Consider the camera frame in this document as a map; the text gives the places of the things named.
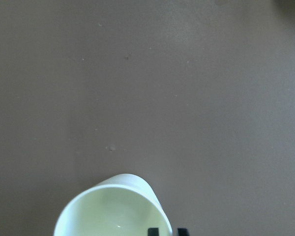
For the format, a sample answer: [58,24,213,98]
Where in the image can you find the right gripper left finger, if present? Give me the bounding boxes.
[147,228,159,236]

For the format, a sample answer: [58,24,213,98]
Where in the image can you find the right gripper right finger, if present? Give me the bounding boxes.
[177,228,188,236]

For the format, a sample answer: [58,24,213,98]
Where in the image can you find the pale yellow cup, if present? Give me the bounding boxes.
[53,174,173,236]

